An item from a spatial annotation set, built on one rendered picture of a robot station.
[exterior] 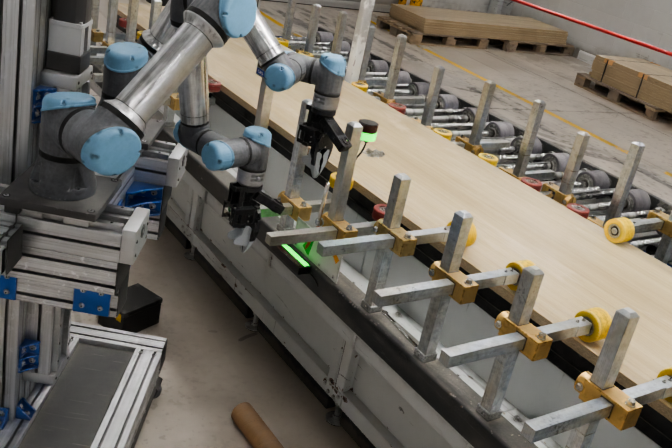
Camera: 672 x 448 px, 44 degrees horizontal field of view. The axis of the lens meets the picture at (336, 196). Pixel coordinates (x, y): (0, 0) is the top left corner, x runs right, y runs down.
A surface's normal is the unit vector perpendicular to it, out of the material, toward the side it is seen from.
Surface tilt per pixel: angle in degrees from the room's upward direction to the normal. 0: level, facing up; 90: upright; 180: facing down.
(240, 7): 85
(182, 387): 0
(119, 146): 95
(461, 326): 90
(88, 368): 0
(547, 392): 90
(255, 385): 0
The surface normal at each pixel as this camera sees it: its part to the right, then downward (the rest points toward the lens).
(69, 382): 0.19, -0.90
